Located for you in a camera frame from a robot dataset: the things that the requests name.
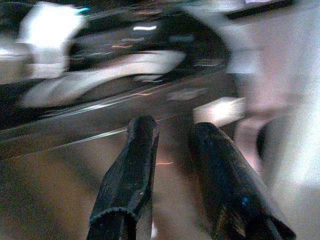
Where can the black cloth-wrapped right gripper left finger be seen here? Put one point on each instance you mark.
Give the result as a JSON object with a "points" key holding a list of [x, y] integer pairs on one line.
{"points": [[127, 180]]}

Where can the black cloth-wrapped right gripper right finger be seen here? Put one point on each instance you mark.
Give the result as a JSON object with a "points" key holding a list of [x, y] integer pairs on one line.
{"points": [[225, 180]]}

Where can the white washing machine body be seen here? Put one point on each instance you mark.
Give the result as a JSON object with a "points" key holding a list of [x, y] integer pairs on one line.
{"points": [[280, 100]]}

